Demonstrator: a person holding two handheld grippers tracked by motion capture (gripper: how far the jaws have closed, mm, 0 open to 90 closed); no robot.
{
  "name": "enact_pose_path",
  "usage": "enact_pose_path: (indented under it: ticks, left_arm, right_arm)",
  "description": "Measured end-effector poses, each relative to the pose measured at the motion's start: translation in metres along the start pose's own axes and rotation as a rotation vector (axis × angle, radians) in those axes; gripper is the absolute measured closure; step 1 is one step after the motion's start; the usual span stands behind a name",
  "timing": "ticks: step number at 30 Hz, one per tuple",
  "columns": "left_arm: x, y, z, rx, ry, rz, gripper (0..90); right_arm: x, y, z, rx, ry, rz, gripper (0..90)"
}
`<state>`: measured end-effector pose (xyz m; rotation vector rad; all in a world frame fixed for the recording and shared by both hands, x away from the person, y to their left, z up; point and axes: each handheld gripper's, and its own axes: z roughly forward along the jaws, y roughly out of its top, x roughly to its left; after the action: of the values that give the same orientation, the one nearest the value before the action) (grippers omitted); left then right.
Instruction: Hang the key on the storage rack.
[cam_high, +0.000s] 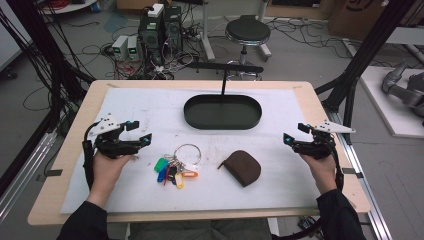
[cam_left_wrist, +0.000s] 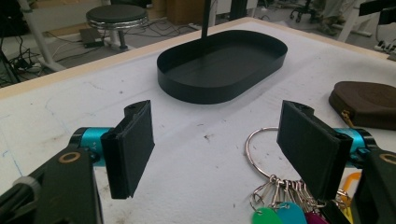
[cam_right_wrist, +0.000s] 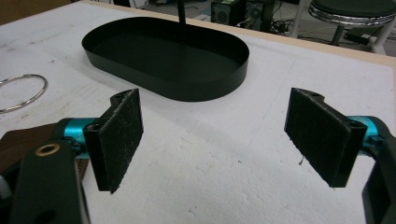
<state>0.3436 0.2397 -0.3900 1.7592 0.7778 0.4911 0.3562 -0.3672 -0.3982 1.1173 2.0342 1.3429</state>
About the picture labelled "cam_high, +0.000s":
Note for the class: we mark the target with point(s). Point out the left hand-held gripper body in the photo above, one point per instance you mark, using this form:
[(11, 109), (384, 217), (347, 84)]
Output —
[(111, 145)]

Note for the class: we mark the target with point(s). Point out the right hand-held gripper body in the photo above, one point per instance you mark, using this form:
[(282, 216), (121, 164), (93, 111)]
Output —
[(316, 146)]

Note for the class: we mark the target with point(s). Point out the person's right hand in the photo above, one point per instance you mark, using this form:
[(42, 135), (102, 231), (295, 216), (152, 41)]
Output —
[(321, 173)]

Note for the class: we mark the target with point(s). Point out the person's left hand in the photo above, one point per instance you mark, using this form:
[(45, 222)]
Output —
[(108, 173)]

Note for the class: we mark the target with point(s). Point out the white table mat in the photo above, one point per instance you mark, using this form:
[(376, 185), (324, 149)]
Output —
[(140, 110)]

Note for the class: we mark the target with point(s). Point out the bunch of keys coloured tags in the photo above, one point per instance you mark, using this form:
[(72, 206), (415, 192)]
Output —
[(175, 168)]

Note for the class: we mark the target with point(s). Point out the brown zip pouch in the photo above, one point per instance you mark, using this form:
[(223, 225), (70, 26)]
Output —
[(243, 167)]

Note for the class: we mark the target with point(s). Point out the wooden table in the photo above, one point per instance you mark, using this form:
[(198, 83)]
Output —
[(65, 173)]

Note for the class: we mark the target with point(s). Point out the black oval tray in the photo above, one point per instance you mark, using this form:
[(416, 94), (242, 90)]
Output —
[(222, 113)]

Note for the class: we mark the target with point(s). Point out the grey power supply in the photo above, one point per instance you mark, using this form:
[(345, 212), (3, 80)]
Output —
[(120, 46), (133, 46)]

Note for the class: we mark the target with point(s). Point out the white platform board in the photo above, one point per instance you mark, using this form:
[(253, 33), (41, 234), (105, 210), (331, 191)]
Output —
[(396, 123)]

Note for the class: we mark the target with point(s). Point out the black computer tower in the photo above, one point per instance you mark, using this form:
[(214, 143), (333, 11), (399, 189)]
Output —
[(151, 38), (173, 28)]

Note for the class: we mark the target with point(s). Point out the black T-shaped stand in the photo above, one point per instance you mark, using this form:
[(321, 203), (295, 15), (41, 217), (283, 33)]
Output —
[(226, 67)]

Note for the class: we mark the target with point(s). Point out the black round stool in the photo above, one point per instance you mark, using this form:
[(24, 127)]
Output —
[(248, 31)]

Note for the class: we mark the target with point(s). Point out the white desk leg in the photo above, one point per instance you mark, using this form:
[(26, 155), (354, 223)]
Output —
[(207, 36)]

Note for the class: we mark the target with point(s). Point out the white box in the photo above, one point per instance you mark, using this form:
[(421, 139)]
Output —
[(155, 10)]

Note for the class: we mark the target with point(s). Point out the cardboard box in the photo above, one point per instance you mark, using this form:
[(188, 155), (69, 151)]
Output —
[(353, 16)]

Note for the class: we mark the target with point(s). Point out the aluminium rail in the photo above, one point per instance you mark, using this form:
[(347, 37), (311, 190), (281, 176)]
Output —
[(366, 186), (26, 170)]

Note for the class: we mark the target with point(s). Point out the black frame post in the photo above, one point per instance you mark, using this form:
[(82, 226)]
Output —
[(43, 43), (370, 50)]

